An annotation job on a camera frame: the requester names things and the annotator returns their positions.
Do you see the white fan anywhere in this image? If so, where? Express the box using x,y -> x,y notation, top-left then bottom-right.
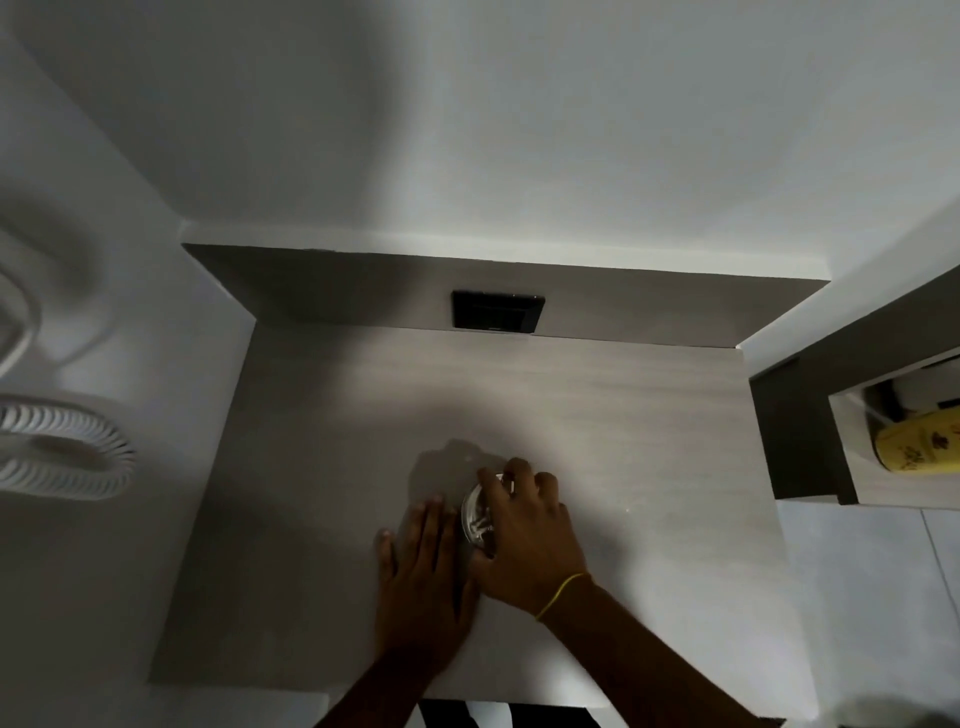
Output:
0,266 -> 141,504

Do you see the grey wooden shelf unit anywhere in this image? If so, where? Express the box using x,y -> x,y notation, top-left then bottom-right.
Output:
748,330 -> 960,508

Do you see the black wall socket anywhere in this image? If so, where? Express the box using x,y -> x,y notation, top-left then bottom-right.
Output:
450,289 -> 546,336

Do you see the person's right hand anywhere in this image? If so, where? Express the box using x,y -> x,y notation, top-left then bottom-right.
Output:
467,458 -> 591,621

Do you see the person's right forearm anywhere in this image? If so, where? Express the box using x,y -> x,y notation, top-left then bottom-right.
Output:
535,575 -> 787,728

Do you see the yellow thread wristband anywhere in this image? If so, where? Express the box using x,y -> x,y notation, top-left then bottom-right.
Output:
533,572 -> 594,623

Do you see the person's left forearm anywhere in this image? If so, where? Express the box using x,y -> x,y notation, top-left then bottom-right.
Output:
313,651 -> 456,728

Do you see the yellow bottle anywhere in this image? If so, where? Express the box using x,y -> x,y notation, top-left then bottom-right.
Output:
872,407 -> 960,475

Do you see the person's left hand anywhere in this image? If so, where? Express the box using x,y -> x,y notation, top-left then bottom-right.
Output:
374,494 -> 483,678

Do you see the small clear glass jar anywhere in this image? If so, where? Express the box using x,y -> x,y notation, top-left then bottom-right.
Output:
459,474 -> 519,561

